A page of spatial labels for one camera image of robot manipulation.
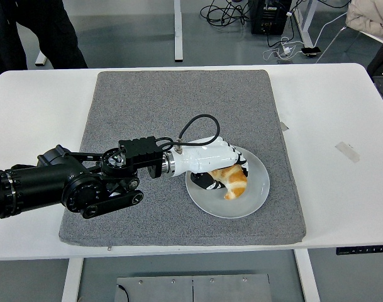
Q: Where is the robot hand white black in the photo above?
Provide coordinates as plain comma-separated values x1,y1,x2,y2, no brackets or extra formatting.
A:
170,137,250,191

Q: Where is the croissant bread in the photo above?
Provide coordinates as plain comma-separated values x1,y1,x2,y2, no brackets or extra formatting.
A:
208,164,249,201

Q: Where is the pale grey round plate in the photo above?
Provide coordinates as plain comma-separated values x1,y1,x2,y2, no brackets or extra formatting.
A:
185,137,270,220

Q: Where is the grey metal plate with screws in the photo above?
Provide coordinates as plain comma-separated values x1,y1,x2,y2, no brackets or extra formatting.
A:
114,273,270,302

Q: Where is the grey fabric mat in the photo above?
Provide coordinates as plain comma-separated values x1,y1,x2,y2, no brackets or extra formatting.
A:
58,69,307,247

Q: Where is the white background desk leg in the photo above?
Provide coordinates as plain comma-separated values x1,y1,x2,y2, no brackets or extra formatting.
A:
174,0,184,62

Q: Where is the large grey tape strip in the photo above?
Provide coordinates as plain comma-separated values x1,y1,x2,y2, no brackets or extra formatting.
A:
335,141,361,164

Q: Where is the black smartphone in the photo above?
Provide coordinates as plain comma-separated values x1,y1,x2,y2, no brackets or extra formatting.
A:
301,46,323,58

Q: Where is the black computer tower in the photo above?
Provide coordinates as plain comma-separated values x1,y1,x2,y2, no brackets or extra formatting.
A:
250,0,292,35

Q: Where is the white table leg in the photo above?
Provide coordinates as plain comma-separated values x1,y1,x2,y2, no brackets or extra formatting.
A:
294,250,321,302
61,258,84,302

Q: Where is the white slanted desk leg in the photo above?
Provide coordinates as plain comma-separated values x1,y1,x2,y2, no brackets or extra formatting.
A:
299,0,314,48

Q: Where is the black table control panel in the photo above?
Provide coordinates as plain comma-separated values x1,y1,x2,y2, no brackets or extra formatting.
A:
336,244,383,255

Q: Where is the black garment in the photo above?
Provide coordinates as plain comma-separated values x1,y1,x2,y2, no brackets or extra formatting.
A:
366,39,383,114

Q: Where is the person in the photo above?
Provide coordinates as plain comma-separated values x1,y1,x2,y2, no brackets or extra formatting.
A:
0,0,89,76

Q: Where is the beige padded jacket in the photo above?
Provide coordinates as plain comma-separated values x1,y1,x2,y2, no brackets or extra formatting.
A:
346,0,383,40

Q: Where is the white charger cable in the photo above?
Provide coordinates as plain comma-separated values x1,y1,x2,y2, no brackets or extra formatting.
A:
262,36,305,61

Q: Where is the black floor cable bundle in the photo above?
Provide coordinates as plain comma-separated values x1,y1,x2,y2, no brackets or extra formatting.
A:
199,0,253,28

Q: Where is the thin black cable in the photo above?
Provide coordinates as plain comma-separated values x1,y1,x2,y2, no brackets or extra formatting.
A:
116,284,131,302

